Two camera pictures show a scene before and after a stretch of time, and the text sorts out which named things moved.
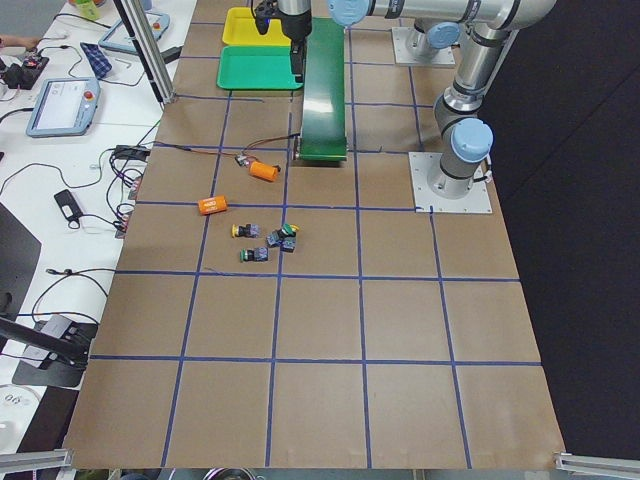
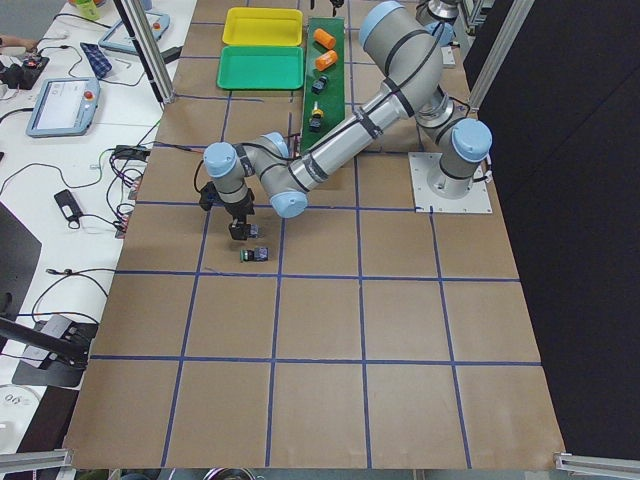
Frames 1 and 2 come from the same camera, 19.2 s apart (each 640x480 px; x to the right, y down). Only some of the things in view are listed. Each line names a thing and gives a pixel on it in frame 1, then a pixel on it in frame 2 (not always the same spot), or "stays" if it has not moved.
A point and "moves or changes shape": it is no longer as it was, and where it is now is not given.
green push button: (274, 238) to (319, 85)
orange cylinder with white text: (212, 205) moves or changes shape
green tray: (257, 67) stays
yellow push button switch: (248, 230) stays
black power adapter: (68, 205) stays
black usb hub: (129, 152) stays
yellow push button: (288, 243) to (315, 121)
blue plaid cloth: (99, 62) stays
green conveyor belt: (323, 126) stays
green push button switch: (258, 254) stays
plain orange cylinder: (262, 170) moves or changes shape
